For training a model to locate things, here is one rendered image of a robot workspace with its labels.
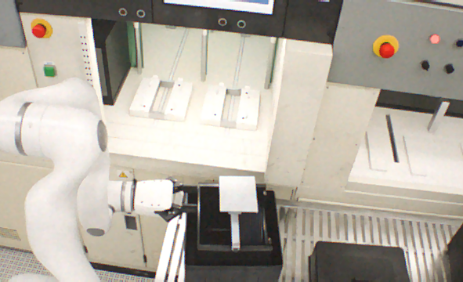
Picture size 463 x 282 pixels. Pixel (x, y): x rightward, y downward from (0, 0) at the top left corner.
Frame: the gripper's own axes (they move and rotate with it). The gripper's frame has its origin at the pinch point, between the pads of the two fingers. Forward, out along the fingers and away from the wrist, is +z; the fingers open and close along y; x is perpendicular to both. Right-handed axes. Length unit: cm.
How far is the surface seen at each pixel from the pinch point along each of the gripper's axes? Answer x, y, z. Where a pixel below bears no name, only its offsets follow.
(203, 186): -7.0, -10.5, 3.3
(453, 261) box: -26, 5, 87
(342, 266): -20, 10, 45
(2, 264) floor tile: -106, -39, -95
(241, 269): -14.0, 13.5, 14.2
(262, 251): -8.8, 10.9, 19.7
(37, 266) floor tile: -105, -39, -77
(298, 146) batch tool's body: 0.3, -20.7, 32.3
